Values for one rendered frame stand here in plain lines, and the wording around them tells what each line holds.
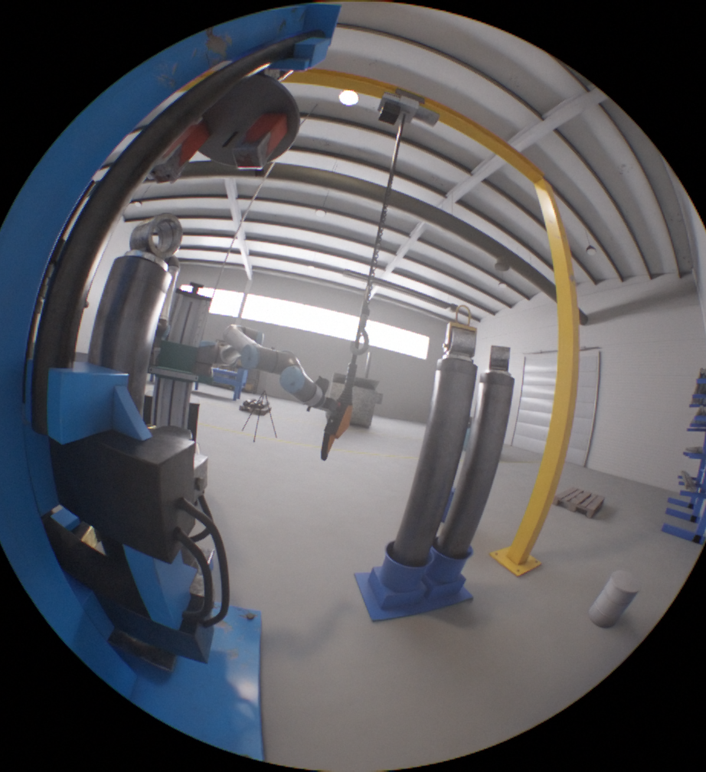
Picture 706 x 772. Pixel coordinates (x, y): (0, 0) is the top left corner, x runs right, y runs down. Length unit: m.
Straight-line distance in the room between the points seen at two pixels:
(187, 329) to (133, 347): 1.52
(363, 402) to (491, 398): 7.27
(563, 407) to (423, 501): 1.41
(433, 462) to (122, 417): 1.15
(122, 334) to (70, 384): 0.33
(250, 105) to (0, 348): 1.08
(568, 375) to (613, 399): 8.35
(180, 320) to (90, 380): 1.83
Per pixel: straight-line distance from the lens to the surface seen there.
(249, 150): 0.96
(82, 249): 0.47
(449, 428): 1.16
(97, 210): 0.50
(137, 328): 0.74
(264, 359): 0.90
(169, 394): 2.24
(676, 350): 10.49
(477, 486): 1.42
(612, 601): 2.16
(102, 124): 0.64
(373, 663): 1.41
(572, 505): 4.53
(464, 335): 1.25
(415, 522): 1.31
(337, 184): 5.94
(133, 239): 0.89
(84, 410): 0.47
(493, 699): 1.53
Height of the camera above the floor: 1.24
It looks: 1 degrees up
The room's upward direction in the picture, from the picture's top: 11 degrees clockwise
